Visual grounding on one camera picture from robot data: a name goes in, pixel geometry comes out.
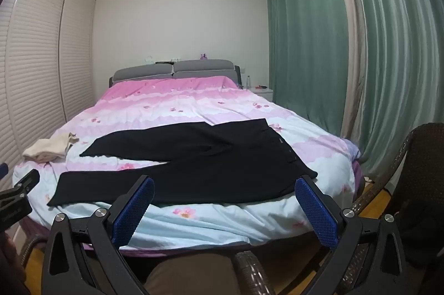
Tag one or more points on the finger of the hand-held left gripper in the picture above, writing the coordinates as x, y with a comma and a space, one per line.
29, 179
2, 170

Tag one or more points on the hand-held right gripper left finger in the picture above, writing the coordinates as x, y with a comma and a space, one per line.
133, 211

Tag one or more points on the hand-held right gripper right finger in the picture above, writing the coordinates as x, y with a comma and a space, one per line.
319, 211

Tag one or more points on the black pants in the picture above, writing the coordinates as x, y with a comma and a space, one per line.
208, 163

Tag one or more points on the folded beige cloth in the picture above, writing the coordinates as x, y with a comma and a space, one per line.
48, 147

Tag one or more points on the purple bed sheet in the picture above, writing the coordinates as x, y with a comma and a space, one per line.
359, 184

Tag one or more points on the person's brown trouser leg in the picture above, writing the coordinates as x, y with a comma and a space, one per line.
190, 274

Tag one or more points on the wide white louvered wardrobe door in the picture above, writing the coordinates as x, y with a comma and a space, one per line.
27, 73

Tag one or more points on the pink and blue floral duvet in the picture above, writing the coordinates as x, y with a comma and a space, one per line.
194, 101

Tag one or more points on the white nightstand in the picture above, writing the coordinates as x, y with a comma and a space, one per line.
263, 95

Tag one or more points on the narrow white louvered wardrobe door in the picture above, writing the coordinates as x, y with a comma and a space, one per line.
78, 52

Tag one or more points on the beige curtain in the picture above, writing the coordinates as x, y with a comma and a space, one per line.
353, 73

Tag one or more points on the clear plastic bottle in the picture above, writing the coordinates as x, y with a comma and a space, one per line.
248, 82

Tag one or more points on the grey bed headboard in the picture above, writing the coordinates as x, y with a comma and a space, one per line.
194, 69

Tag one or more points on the small purple toy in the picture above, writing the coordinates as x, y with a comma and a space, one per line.
204, 56

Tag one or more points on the green curtain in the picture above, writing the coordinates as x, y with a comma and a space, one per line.
305, 38
399, 56

